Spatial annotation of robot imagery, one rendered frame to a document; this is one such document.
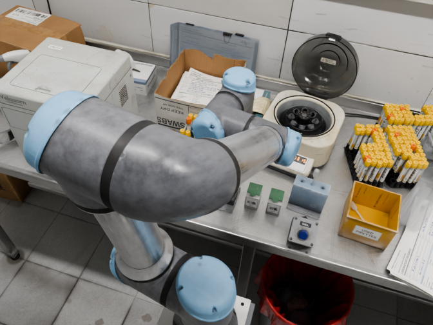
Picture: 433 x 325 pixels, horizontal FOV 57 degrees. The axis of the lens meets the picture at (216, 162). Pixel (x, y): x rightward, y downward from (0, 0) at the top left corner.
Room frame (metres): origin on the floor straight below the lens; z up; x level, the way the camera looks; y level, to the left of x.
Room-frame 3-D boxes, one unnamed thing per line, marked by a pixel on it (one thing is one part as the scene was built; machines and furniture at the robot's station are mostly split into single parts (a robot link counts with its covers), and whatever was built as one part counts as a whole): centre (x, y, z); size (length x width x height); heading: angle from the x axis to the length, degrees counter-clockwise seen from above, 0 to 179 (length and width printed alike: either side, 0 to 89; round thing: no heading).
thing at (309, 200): (0.70, -0.27, 0.92); 0.10 x 0.07 x 0.10; 69
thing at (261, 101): (1.04, -0.11, 0.92); 0.24 x 0.12 x 0.10; 164
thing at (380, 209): (0.64, -0.44, 0.93); 0.13 x 0.13 x 0.10; 70
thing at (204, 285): (0.33, 0.01, 1.07); 0.13 x 0.12 x 0.14; 63
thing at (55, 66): (0.91, 0.43, 1.03); 0.31 x 0.27 x 0.30; 74
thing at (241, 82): (0.72, -0.04, 1.27); 0.09 x 0.08 x 0.11; 153
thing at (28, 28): (1.32, 0.72, 0.97); 0.31 x 0.23 x 0.18; 68
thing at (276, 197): (0.68, -0.18, 0.91); 0.05 x 0.04 x 0.07; 164
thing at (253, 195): (0.70, -0.11, 0.91); 0.05 x 0.04 x 0.07; 164
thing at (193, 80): (1.11, 0.06, 0.95); 0.29 x 0.25 x 0.15; 164
